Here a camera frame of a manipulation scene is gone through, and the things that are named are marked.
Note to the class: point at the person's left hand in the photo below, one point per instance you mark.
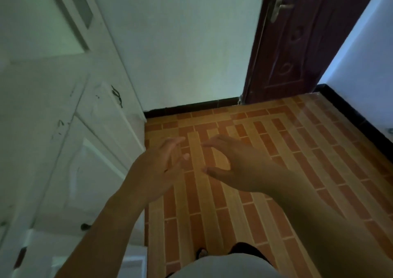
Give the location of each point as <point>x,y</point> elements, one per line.
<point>150,173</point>

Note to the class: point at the person's right hand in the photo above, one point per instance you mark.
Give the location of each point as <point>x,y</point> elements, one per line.
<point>248,170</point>

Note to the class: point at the person's right thumb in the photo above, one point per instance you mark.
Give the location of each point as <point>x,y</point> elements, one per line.
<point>216,172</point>

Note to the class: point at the person's left thumb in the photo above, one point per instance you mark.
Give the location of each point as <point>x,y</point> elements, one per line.
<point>181,162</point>

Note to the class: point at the person's left forearm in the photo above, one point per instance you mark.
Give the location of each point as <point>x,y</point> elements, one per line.
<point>104,234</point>

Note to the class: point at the person's right forearm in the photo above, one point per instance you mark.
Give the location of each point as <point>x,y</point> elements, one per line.
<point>331,231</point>

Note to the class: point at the person's dark shoe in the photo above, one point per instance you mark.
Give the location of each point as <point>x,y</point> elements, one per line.
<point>202,253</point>

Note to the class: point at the person's dark trousers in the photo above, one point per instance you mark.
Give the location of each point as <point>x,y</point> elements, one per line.
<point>248,250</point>

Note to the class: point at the person's white shirt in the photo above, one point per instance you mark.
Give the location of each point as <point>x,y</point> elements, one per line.
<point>224,267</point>

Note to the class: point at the black round cabinet knob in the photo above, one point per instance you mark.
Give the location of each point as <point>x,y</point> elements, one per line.
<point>85,226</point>

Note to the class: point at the white wooden cabinet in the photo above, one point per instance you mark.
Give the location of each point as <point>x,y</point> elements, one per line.
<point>61,103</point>

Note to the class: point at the dark red wooden door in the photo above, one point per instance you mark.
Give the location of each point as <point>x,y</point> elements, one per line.
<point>304,38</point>

